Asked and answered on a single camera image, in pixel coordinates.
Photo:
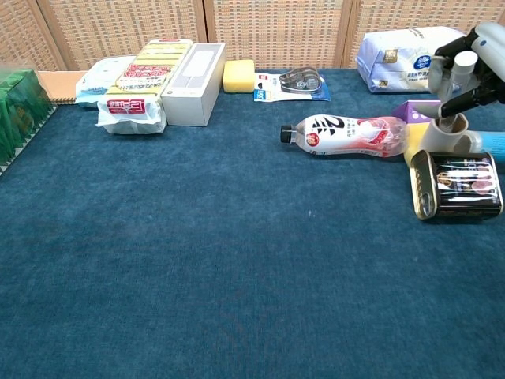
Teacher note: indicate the clear box of green packets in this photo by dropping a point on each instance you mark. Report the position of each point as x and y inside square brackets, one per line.
[19, 114]

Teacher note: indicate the correction tape blister pack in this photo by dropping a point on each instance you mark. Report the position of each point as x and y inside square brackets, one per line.
[292, 87]

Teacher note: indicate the bamboo folding screen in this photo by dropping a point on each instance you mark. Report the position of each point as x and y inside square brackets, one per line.
[276, 31]

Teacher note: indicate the blue rolled tube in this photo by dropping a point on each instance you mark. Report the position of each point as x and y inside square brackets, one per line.
[491, 144]

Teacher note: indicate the white power strip box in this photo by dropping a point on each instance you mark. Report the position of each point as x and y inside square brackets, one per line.
[193, 87]

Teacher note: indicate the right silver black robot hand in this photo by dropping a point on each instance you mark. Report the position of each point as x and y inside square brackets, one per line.
[491, 59]

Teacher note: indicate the white blue tissue pack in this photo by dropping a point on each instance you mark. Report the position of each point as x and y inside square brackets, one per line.
[394, 67]

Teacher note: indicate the dark blue table mat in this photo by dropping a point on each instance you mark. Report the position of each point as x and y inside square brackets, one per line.
[217, 256]

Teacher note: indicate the light blue wet wipes pack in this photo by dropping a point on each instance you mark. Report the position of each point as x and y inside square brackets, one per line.
[98, 83]

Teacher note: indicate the pink labelled drink bottle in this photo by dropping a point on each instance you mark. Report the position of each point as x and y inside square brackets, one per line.
[347, 136]

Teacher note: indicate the small purple box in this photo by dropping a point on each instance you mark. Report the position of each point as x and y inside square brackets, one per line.
[414, 112]

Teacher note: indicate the large yellow sponge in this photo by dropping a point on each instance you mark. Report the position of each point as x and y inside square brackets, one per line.
[238, 77]

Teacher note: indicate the white lint roller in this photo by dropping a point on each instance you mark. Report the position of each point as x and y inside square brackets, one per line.
[440, 140]

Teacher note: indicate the black luncheon meat can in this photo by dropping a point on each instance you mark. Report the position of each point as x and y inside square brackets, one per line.
[457, 187]

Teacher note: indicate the brown spiral notebook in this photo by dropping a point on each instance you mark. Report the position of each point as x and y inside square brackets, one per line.
[59, 85]

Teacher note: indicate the small yellow sponge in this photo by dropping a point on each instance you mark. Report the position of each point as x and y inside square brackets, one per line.
[414, 144]

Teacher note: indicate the yellow sponge multipack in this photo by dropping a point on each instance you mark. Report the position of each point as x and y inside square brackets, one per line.
[138, 91]

